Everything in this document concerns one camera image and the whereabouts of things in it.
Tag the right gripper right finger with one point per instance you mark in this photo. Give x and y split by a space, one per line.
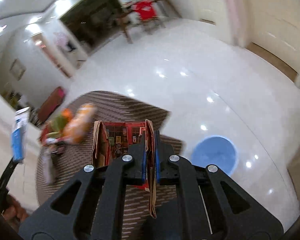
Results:
209 204

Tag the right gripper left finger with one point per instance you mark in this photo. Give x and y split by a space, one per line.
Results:
91 204

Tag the red cardboard snack box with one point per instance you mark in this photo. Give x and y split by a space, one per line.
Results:
112 140

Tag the blue white wrapper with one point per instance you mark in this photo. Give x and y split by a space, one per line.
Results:
18 135

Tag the blue plastic trash bin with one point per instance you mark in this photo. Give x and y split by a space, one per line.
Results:
216 150

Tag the orange snack bag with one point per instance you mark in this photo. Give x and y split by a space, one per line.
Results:
75 131

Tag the green plush toy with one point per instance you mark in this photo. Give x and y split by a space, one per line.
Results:
59 122

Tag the wooden dining table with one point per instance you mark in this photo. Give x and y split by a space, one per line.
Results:
127 17

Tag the white panel door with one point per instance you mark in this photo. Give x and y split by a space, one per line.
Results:
275 26

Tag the red covered chair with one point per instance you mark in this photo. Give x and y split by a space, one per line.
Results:
146 13

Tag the framed wall picture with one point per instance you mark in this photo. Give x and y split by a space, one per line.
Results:
17 69

